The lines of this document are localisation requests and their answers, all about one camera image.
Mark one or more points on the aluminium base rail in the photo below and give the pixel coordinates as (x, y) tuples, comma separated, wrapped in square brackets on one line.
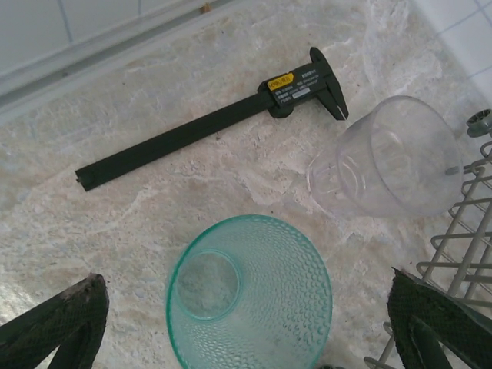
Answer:
[(77, 63)]

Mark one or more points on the black digital caliper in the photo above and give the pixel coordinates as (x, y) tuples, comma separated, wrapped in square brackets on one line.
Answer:
[(173, 142)]

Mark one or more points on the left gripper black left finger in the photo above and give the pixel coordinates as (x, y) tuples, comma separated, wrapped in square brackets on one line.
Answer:
[(34, 338)]

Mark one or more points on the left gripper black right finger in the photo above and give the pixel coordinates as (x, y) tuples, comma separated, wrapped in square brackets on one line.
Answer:
[(411, 319)]

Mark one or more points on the teal textured plastic cup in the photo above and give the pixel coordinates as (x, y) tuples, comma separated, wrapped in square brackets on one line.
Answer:
[(276, 292)]

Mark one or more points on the clear plastic cup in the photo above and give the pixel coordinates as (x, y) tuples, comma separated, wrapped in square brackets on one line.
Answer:
[(384, 161)]

